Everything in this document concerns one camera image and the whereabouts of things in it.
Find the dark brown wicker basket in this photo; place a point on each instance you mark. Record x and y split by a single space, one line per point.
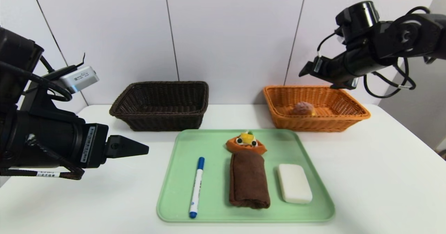
163 119

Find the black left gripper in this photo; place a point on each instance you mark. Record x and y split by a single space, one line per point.
94 144

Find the white soap bar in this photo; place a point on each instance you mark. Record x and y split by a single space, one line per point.
294 183

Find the orange fruit tart boat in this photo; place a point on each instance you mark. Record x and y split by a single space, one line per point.
246 144

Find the pink brown cream puff bun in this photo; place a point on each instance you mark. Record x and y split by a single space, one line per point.
303 108

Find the blue and white marker pen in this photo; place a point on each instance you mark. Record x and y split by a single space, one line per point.
197 188

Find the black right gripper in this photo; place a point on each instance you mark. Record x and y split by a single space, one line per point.
317 66

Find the light green plastic tray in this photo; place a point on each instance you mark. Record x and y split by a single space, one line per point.
212 192

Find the brown towel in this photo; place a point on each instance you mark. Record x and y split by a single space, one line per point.
248 181

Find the orange wicker basket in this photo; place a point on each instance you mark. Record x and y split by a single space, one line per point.
313 122

